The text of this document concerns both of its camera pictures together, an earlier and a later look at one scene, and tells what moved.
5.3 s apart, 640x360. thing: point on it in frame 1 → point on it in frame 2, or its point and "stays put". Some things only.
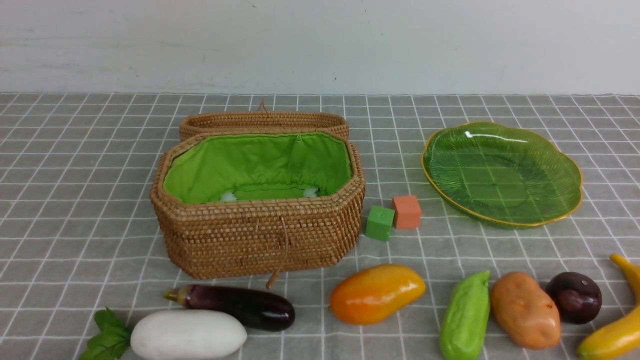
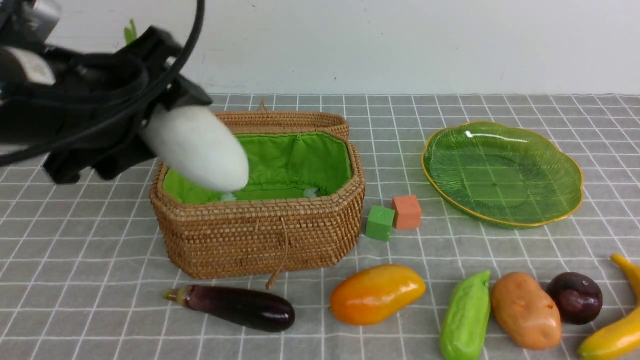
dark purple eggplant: x=255 y=309 stays put
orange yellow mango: x=370 y=295 stays put
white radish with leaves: x=190 y=334 → x=193 y=144
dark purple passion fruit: x=578 y=297 stays put
